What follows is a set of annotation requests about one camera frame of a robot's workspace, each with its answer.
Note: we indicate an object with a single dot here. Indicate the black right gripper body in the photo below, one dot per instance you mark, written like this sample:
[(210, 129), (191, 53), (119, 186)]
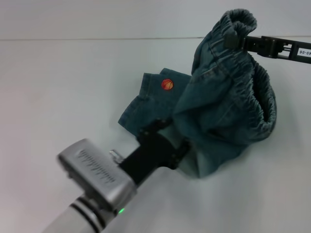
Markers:
[(286, 49)]

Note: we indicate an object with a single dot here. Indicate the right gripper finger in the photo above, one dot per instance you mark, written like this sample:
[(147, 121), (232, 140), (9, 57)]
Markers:
[(250, 44)]

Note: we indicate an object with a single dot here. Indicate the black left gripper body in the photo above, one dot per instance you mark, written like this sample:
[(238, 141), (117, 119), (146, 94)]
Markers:
[(153, 153)]

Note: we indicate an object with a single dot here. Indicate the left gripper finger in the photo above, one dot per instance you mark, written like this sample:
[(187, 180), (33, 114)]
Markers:
[(181, 155), (155, 126)]

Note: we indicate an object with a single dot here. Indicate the blue denim shorts with print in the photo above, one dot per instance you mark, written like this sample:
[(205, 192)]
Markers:
[(218, 109)]

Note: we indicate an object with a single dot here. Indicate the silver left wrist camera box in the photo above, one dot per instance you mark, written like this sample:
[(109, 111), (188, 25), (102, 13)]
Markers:
[(97, 170)]

